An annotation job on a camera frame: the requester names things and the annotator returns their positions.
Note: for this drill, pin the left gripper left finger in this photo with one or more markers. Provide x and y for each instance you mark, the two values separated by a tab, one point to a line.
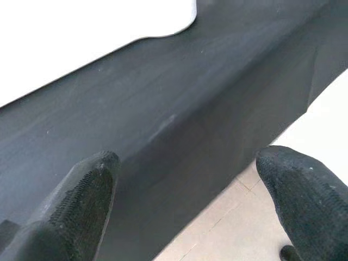
68	217

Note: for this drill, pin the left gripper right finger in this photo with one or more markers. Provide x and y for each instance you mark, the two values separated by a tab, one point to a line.
312	212

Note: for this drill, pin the dark robot left foot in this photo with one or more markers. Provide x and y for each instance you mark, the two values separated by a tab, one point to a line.
289	254

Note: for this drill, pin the black tablecloth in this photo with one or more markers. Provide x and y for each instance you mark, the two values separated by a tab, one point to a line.
163	95

